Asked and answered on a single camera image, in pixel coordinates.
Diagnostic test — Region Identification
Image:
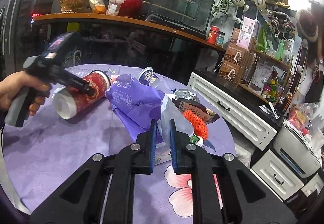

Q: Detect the purple plastic bag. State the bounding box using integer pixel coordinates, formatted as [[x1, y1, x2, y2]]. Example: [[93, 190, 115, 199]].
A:
[[106, 74, 165, 142]]

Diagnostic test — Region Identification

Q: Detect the orange foam fruit net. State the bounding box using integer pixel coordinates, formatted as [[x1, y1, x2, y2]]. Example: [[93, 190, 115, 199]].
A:
[[182, 109, 208, 140]]

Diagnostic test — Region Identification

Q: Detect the red paper cup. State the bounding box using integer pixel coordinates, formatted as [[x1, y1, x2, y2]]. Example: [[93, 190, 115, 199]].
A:
[[52, 71, 111, 120]]

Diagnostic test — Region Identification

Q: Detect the brown snack wrapper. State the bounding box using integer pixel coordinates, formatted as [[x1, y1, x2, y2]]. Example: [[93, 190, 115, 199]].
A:
[[172, 99, 220, 124]]

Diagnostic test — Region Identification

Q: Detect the dark blue paper cup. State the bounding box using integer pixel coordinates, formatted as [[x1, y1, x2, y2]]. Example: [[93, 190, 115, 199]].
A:
[[137, 67, 160, 88]]

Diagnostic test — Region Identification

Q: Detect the green milk carton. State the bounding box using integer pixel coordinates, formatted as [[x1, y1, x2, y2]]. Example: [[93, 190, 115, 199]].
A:
[[190, 134, 204, 147]]

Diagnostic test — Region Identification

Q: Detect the silver foil wrapper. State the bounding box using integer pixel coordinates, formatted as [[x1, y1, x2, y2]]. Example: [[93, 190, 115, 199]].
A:
[[174, 89, 200, 102]]

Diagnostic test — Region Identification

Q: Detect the person's left hand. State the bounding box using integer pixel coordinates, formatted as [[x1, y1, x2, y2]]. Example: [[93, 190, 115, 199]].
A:
[[0, 71, 51, 116]]

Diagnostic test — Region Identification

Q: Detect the glass candy bowl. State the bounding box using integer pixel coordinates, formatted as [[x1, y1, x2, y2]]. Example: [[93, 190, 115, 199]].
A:
[[58, 0, 90, 13]]

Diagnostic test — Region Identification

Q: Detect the wooden counter top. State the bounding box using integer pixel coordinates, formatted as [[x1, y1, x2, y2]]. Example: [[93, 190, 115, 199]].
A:
[[32, 13, 226, 54]]

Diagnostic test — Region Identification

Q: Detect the white drawer cabinet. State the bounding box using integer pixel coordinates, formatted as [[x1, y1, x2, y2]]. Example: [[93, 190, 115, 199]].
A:
[[252, 150, 304, 201]]

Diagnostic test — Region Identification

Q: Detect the purple floral tablecloth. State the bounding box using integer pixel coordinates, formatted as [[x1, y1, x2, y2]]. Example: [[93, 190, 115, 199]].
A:
[[2, 63, 237, 224]]

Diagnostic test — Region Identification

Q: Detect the clear plastic drink cup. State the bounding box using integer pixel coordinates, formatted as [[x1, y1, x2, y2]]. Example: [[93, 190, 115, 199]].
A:
[[106, 0, 125, 16]]

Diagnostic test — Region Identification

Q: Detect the brown coffee box lower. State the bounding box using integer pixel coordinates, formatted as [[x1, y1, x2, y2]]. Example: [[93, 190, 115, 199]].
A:
[[218, 60, 241, 84]]

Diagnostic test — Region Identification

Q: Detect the brown coffee box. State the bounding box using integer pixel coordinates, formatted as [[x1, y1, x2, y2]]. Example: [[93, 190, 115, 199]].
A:
[[218, 60, 241, 84], [224, 43, 247, 66]]

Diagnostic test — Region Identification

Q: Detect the red ceramic vase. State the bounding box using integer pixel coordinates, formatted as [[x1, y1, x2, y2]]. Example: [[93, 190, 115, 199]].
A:
[[119, 0, 143, 18]]

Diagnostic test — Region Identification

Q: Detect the white printer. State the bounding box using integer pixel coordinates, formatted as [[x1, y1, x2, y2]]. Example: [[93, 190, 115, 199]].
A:
[[273, 120, 321, 178]]

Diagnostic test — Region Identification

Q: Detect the brown coffee box upper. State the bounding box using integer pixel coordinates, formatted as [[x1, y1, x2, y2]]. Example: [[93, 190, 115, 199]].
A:
[[224, 43, 247, 66]]

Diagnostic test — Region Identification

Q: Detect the wooden shelf rack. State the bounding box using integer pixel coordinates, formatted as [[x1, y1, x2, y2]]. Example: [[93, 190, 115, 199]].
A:
[[238, 39, 292, 105]]

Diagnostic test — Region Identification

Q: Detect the red tin can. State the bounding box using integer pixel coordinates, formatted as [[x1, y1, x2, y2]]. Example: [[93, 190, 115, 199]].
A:
[[207, 26, 219, 45]]

